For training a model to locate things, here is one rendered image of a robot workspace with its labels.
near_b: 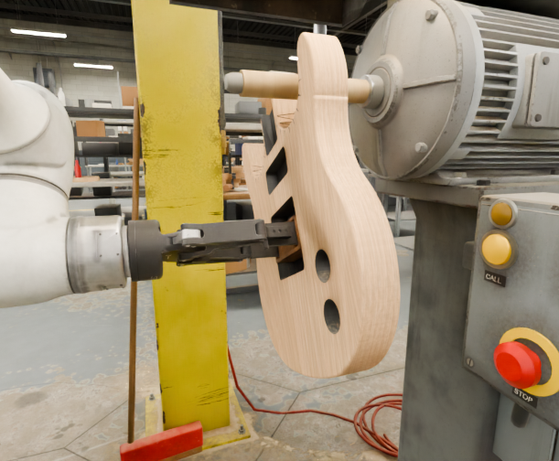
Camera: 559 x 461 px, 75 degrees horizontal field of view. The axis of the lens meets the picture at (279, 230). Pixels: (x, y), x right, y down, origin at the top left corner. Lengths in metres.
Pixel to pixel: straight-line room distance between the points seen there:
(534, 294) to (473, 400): 0.38
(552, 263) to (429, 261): 0.38
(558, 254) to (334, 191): 0.20
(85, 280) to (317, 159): 0.29
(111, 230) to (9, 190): 0.11
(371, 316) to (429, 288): 0.40
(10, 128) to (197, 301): 1.09
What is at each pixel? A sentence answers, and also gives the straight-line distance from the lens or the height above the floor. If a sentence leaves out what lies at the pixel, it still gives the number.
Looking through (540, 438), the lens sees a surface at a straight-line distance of 0.73.
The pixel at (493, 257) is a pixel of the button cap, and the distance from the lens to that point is 0.41.
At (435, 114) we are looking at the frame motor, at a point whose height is 1.21.
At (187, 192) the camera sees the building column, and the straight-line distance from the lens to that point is 1.36.
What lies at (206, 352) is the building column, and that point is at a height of 0.39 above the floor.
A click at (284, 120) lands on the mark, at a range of 0.55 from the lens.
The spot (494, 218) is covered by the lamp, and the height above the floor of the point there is 1.10.
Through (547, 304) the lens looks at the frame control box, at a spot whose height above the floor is 1.03.
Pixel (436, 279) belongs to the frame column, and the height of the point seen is 0.94.
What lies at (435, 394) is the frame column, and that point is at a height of 0.71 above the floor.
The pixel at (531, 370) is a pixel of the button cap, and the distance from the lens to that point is 0.40.
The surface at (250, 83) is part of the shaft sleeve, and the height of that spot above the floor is 1.25.
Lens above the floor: 1.16
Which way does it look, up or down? 12 degrees down
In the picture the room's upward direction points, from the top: straight up
